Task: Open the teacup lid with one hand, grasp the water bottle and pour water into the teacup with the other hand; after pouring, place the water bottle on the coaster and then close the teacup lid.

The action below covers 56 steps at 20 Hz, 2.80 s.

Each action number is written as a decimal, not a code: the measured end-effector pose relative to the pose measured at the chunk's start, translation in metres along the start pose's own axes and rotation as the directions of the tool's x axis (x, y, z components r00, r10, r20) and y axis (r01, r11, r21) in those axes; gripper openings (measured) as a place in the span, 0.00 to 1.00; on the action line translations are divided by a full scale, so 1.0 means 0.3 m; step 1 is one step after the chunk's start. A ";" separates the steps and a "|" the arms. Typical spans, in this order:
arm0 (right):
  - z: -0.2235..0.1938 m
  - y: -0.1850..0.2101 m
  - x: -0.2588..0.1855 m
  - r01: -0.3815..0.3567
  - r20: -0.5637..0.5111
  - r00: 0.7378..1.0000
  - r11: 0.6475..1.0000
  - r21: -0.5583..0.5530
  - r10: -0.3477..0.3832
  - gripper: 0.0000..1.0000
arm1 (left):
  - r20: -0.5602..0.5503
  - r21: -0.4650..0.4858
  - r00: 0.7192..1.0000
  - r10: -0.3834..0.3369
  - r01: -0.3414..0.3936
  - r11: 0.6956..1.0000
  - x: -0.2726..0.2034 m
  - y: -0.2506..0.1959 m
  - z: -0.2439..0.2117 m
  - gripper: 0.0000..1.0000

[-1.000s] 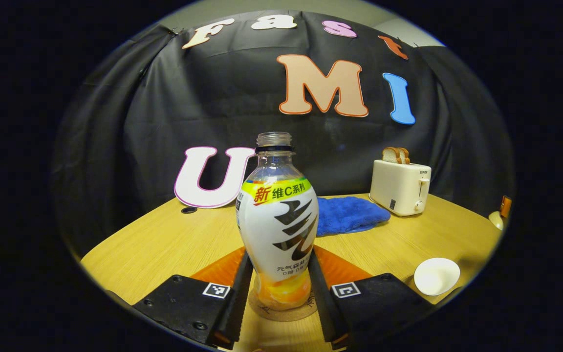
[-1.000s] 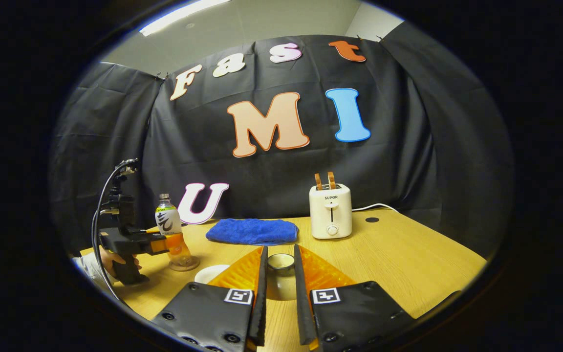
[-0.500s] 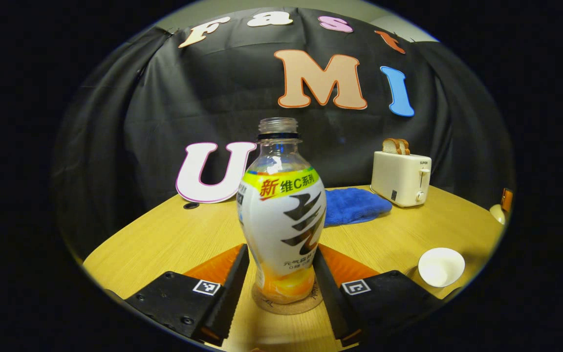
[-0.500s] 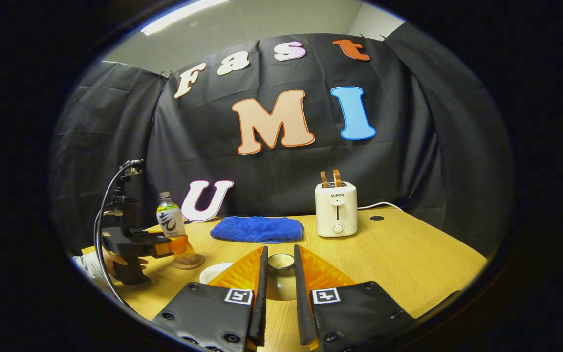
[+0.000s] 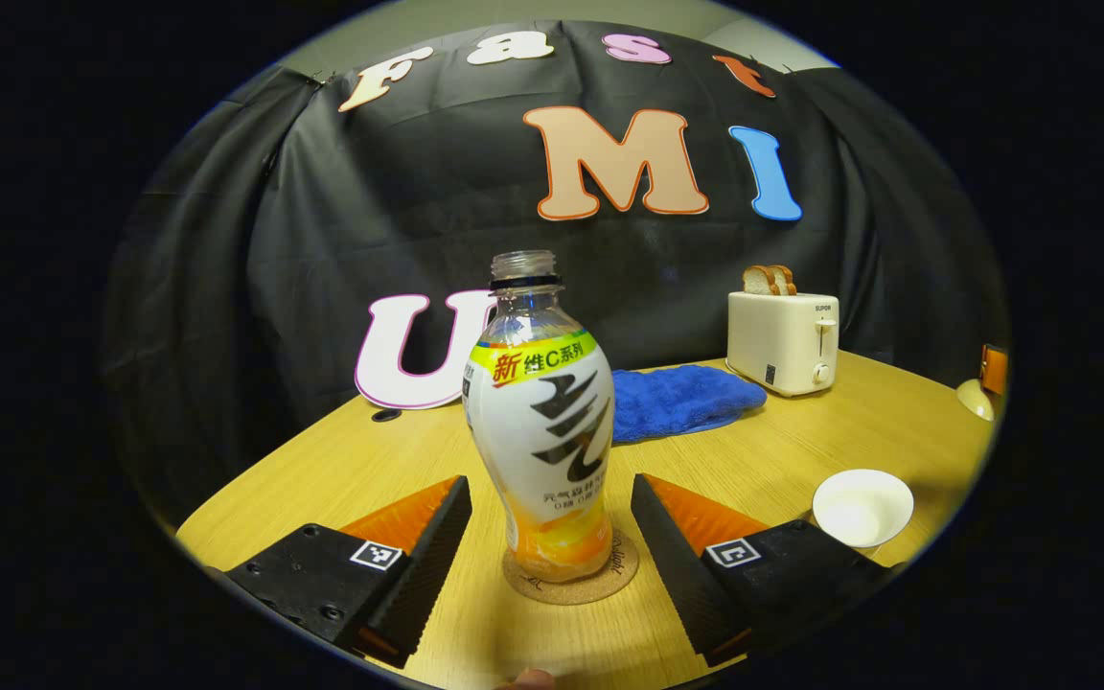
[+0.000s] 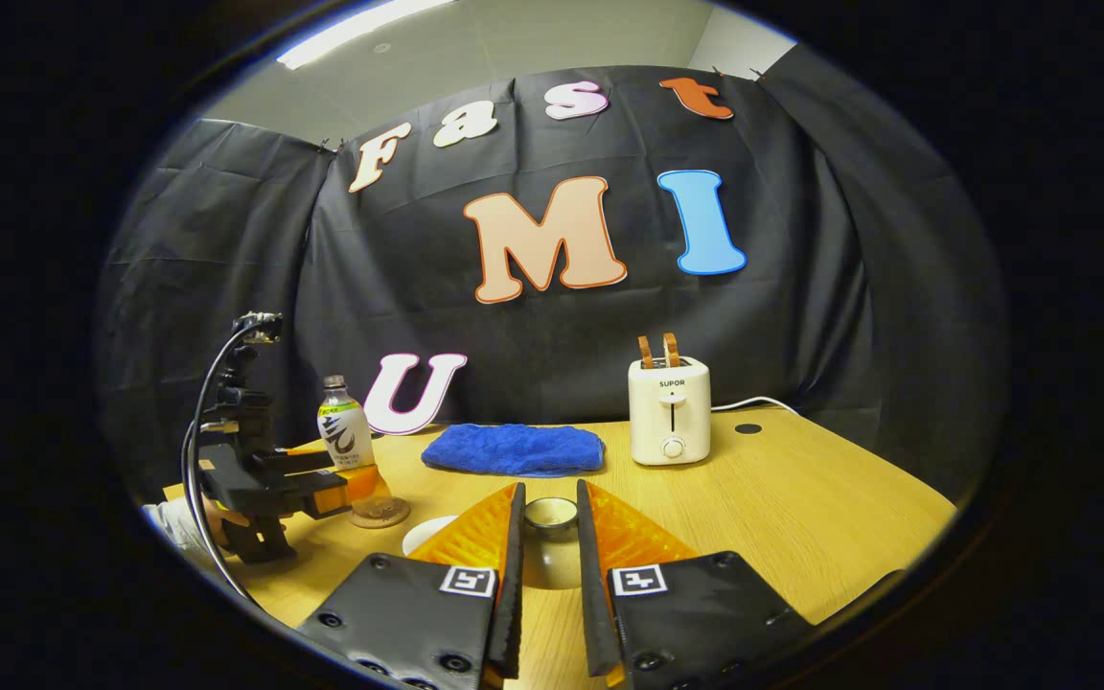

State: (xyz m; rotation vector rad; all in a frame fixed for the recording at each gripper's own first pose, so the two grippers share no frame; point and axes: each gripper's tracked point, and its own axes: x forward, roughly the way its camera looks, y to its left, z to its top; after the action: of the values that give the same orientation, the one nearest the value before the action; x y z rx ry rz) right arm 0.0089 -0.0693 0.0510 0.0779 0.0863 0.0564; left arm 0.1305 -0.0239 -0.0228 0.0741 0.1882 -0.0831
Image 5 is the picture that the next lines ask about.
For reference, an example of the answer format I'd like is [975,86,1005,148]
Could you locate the clear water bottle orange label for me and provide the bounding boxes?
[462,250,616,585]

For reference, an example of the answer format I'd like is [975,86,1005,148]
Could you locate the blue folded towel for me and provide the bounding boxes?
[609,364,769,445]

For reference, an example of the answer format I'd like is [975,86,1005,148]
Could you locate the black backdrop cloth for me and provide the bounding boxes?
[102,21,1008,528]

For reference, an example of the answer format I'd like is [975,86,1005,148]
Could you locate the round cork coaster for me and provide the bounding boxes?
[501,529,640,606]

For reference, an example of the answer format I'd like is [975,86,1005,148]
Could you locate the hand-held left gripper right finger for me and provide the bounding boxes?
[631,472,893,669]

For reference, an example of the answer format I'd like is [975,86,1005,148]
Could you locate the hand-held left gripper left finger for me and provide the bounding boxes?
[224,474,473,670]

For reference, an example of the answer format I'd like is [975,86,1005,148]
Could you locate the cream white toaster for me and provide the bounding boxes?
[726,291,840,398]

